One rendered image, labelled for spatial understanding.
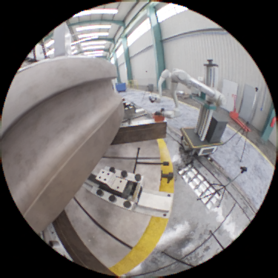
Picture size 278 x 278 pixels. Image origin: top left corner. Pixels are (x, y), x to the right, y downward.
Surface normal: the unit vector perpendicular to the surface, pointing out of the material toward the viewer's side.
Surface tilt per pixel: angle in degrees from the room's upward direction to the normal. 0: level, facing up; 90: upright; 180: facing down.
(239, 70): 90
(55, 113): 90
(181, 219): 0
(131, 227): 0
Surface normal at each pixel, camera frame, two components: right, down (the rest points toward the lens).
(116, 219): -0.11, -0.77
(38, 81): 0.93, 0.15
